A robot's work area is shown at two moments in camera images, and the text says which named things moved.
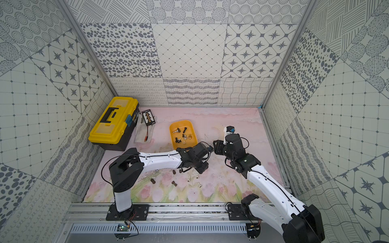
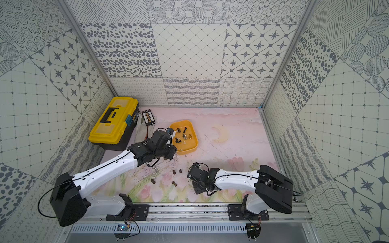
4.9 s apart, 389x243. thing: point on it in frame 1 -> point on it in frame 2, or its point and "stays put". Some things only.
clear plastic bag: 143,133 stays put
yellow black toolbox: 112,129 stays put
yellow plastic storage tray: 182,134 stays put
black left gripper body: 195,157 -> 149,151
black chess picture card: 148,117 stays put
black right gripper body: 222,149 -> 198,188
